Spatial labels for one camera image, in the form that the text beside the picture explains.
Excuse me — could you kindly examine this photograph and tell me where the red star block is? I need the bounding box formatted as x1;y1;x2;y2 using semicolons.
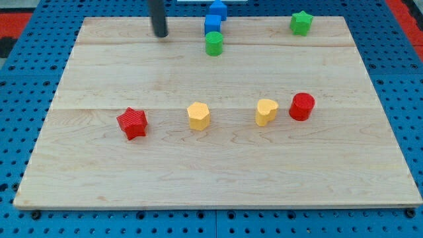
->
116;107;148;140

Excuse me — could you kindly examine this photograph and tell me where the blue cube block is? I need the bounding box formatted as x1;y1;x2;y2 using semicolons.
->
204;15;221;35

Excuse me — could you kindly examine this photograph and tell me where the green star block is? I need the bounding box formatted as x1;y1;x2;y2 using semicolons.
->
289;11;314;36

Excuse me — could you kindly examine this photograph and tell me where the yellow hexagon block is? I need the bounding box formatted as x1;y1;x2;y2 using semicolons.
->
187;102;210;131

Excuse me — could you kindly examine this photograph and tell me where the yellow heart block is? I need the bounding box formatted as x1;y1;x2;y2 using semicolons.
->
255;99;279;126

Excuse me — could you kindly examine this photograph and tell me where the light wooden board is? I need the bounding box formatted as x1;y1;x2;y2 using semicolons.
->
13;17;422;210

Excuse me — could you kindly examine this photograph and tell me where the green cylinder block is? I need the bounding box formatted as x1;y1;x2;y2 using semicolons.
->
205;31;223;56

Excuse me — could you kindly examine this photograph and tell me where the red cylinder block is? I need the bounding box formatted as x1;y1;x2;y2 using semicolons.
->
289;93;315;121

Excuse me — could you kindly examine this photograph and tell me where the blue pentagon block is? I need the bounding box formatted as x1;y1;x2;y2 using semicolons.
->
208;0;227;21

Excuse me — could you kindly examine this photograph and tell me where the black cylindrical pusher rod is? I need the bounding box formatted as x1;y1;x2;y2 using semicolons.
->
147;0;169;38

